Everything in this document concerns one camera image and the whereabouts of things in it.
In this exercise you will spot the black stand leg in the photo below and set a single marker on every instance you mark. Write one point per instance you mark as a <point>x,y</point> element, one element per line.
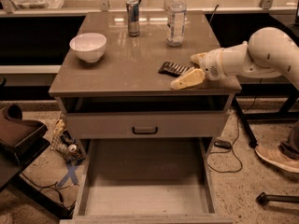
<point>252,140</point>

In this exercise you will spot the grey drawer cabinet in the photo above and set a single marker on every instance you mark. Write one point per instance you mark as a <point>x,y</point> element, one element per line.
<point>126,78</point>

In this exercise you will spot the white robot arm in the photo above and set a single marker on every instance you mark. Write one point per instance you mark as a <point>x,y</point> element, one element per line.
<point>268,53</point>

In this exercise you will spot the large clear water bottle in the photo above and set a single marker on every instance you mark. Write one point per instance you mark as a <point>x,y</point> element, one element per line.
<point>176,15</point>

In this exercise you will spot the closed drawer with black handle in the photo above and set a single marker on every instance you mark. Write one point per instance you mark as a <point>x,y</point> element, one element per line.
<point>143,125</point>

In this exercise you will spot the dark brown chair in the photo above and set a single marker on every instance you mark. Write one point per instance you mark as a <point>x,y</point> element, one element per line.
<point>21,142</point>

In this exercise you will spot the black power adapter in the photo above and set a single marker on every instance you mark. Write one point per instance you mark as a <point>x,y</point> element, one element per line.
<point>222,144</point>

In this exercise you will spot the open middle drawer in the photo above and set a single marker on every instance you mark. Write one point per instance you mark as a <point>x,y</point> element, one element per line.
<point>146,181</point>

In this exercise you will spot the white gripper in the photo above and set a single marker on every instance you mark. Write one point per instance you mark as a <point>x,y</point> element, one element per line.
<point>211,64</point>

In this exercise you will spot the black chair base leg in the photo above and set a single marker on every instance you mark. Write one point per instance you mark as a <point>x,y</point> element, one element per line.
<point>263,199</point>

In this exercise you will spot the wire basket with cans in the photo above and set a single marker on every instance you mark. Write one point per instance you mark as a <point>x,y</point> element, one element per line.
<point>64,144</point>

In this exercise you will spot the white ceramic bowl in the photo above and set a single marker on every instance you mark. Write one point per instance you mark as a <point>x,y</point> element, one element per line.
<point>89,47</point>

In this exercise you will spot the red bull can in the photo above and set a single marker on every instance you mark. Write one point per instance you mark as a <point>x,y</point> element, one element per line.
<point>133,17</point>

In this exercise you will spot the blue tape cross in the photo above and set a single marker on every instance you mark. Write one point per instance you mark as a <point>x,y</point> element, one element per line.
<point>71,167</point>

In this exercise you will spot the tan shoe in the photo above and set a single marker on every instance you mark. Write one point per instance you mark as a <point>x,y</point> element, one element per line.
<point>278,159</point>

